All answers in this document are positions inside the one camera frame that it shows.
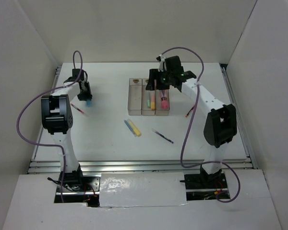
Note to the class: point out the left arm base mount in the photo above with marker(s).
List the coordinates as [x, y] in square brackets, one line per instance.
[84, 191]

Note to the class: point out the light blue highlighter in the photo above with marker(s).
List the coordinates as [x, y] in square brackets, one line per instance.
[88, 103]

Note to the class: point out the green highlighter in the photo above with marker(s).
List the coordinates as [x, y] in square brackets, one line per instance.
[148, 101]

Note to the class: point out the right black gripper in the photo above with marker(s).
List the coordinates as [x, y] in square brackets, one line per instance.
[154, 74]

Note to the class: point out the pink blue pen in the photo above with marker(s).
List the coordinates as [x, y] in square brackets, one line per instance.
[79, 110]

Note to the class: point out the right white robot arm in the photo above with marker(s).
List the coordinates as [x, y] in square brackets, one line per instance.
[221, 122]

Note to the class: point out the right clear plastic container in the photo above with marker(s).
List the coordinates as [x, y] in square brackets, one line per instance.
[159, 110]

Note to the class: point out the yellow highlighter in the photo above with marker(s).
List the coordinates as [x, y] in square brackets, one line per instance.
[135, 129]

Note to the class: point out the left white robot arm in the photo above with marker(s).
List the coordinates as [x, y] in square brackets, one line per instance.
[57, 119]

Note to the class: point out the white cover plate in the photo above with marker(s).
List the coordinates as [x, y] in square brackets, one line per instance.
[142, 189]

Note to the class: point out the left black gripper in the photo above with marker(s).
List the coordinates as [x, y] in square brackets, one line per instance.
[89, 96]

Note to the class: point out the orange pink highlighter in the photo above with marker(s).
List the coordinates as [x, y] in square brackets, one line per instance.
[152, 101]

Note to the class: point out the middle clear plastic container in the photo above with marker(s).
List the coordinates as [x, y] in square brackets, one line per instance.
[145, 110]

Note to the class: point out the dark purple gel pen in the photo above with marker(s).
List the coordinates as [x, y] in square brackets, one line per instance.
[162, 136]

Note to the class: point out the clear plastic container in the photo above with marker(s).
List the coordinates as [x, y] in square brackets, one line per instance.
[145, 110]
[159, 110]
[135, 96]

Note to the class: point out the left clear plastic container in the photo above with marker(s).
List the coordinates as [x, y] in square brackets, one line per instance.
[135, 96]

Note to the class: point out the aluminium frame rail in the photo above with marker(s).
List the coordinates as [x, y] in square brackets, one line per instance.
[103, 143]

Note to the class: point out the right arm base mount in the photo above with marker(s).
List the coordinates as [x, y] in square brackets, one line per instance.
[203, 180]

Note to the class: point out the pink capped pen bundle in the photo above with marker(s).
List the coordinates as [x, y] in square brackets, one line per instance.
[164, 99]

